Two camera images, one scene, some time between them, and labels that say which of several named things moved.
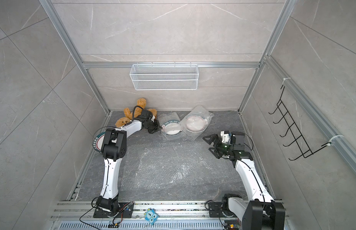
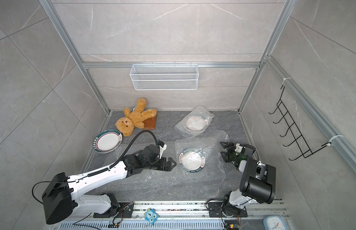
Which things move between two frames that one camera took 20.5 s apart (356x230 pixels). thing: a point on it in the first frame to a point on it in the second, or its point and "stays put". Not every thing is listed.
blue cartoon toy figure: x=150 y=216 stays put
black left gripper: x=158 y=127 to x=170 y=167
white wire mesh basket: x=164 y=76 stays put
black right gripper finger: x=212 y=137 to x=226 y=144
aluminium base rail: x=172 y=215 stays put
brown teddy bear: x=141 y=102 stays put
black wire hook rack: x=306 y=151 stays put
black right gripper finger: x=216 y=153 to x=226 y=156
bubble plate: x=172 y=126 to x=192 y=160
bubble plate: x=195 y=122 stays put
